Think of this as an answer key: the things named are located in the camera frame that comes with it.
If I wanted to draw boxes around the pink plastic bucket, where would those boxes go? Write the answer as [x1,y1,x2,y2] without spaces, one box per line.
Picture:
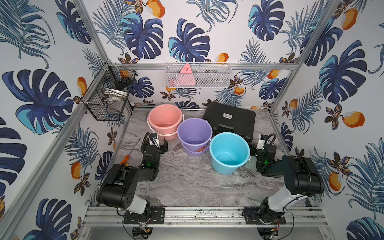
[147,104,185,141]

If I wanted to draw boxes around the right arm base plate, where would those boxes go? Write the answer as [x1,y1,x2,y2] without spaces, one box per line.
[242,207,287,225]

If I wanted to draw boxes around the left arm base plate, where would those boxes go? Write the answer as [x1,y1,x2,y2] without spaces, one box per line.
[123,207,166,225]

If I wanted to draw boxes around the pink triangular object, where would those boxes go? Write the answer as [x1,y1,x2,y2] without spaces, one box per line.
[174,63,196,87]

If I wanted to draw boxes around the orange handled screwdriver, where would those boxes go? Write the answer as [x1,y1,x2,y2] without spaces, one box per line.
[120,138,141,166]

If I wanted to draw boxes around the purple plastic bucket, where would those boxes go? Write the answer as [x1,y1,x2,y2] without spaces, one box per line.
[177,118,213,157]

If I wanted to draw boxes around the aluminium front rail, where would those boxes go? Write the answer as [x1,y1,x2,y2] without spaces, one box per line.
[83,207,328,228]

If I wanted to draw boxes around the black wire basket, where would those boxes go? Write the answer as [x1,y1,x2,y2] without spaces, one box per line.
[81,63,138,122]

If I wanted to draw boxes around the black plastic tool case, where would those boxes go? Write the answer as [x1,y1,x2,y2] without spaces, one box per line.
[203,102,256,143]

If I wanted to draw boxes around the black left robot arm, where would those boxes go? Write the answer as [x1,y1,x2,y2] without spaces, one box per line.
[97,132,168,219]

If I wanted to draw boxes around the turquoise plastic bucket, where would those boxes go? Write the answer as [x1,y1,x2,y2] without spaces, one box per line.
[209,132,251,175]

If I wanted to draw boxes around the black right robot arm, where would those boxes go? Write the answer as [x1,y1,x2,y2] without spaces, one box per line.
[249,134,325,215]

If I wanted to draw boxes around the white wire shelf basket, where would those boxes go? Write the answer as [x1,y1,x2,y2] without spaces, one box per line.
[165,63,232,89]

